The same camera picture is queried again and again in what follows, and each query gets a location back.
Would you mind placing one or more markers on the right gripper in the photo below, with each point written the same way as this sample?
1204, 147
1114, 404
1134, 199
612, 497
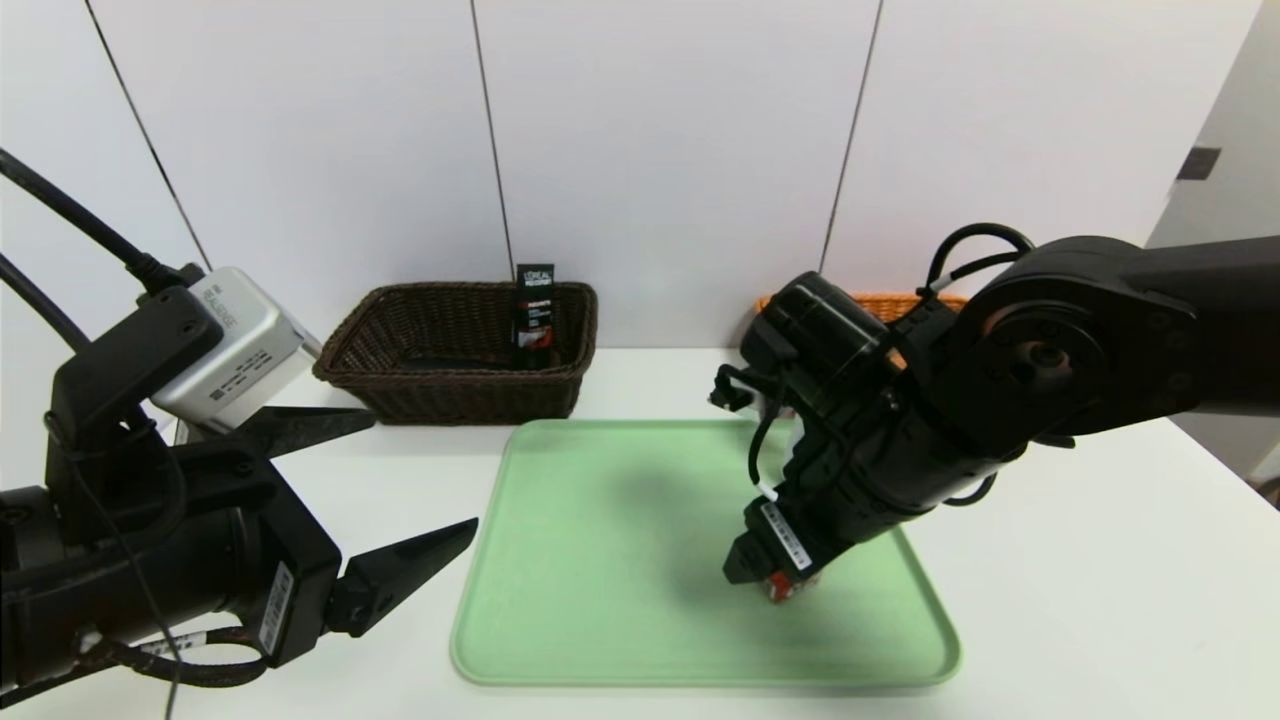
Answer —
783, 540

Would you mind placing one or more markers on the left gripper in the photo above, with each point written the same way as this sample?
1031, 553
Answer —
288, 590

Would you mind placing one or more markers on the red milk drink carton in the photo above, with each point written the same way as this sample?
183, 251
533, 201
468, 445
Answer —
785, 590

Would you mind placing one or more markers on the black face wash tube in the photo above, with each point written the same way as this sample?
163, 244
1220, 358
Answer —
535, 310

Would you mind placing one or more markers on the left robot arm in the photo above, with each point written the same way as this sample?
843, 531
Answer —
100, 580

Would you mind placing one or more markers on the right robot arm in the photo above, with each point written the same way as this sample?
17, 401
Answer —
1050, 370

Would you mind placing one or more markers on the dark brown wicker basket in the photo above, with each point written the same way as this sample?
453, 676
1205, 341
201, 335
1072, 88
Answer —
460, 400

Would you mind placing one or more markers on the orange wicker basket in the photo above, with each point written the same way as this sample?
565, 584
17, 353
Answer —
900, 303

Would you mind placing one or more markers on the light green plastic tray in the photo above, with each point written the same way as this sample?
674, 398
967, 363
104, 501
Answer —
620, 600

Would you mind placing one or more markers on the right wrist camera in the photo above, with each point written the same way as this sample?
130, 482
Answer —
740, 385

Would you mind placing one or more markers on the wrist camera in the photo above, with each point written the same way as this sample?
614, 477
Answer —
740, 385
240, 350

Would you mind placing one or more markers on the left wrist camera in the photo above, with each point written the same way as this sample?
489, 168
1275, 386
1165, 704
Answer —
240, 350

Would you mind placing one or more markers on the black wall fixture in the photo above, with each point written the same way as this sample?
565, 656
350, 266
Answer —
1200, 163

